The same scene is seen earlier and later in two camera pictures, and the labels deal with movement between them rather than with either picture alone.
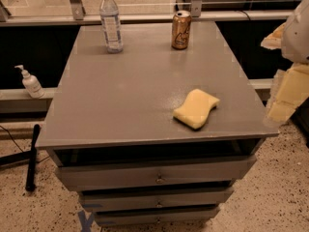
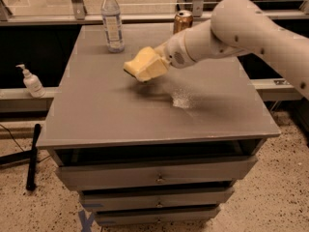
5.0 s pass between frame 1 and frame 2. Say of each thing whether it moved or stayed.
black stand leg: stayed
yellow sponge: moved
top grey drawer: stayed
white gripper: moved
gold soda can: stayed
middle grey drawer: stayed
